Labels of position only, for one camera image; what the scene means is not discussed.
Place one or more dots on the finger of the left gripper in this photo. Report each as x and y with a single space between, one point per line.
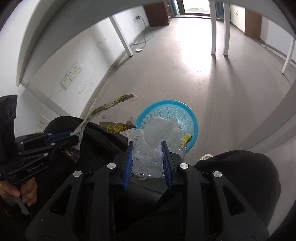
43 137
57 143

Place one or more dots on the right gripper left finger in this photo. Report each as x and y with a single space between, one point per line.
127 165

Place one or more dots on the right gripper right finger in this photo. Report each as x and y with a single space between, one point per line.
166 164

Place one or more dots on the clear plastic bag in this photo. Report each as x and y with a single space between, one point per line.
147 150

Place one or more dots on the yellow green sponge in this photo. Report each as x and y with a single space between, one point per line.
187 138

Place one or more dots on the blue plastic trash basket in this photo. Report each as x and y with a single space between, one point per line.
174 112

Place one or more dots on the left hand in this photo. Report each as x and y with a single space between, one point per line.
28 191

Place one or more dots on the white shoe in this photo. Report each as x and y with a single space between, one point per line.
205 157

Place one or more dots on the white table leg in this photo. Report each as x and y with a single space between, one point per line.
121 35

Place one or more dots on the brown white cabinet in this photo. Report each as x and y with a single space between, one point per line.
158 14

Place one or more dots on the white wall socket panel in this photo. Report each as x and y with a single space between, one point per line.
71 75

